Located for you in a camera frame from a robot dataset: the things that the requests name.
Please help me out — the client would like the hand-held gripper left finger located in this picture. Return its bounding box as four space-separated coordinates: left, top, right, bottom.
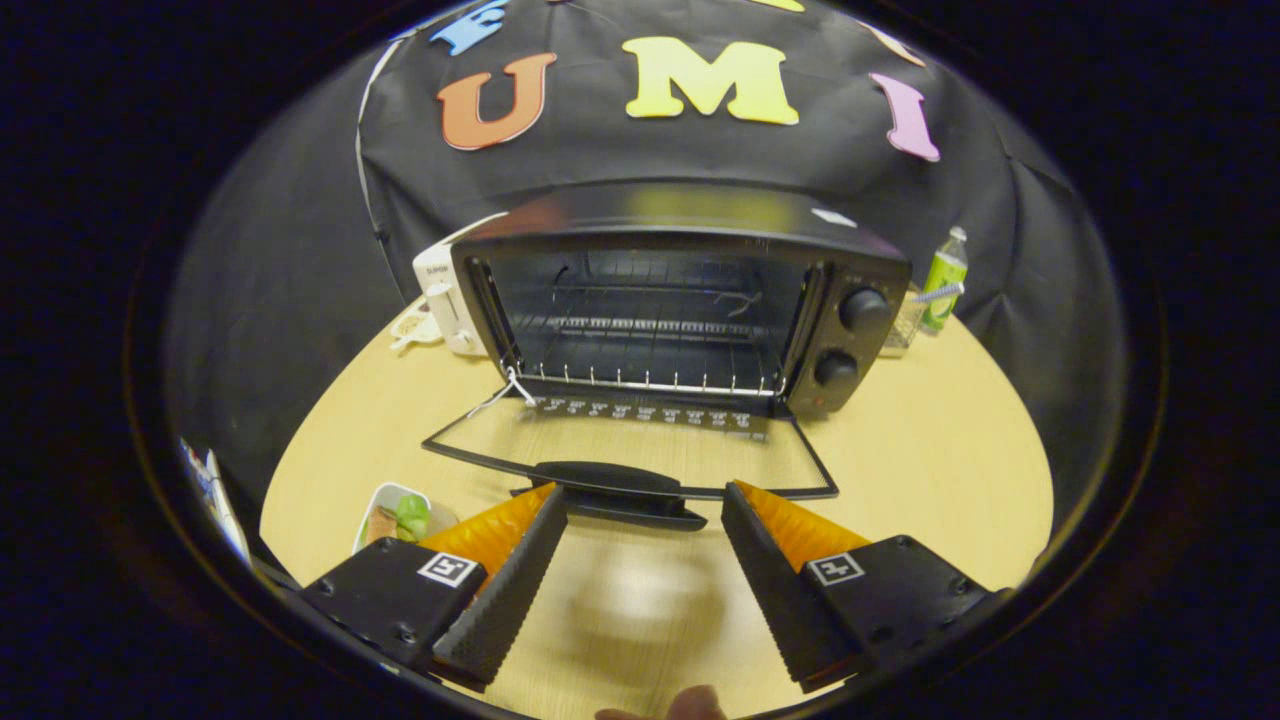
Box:
292 483 570 693

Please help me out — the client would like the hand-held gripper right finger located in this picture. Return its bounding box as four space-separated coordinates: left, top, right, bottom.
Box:
720 479 1013 694

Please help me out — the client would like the white bread sandwich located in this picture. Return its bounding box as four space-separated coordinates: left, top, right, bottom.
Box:
366 493 432 547

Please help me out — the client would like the black toaster oven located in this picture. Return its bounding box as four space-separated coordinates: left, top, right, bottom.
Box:
422 183 913 532

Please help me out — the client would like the white food tray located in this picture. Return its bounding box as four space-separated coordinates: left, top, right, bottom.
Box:
351 481 462 557

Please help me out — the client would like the white pop-up toaster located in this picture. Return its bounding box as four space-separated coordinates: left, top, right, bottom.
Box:
412 212 509 358

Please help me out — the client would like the small white dish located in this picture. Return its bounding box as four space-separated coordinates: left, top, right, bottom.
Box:
389 304 447 354

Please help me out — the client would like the clear mesh holder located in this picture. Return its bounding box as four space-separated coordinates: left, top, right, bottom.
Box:
884 283 927 352

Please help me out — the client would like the green plastic bottle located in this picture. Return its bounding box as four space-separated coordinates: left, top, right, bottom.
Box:
920 226 969 335

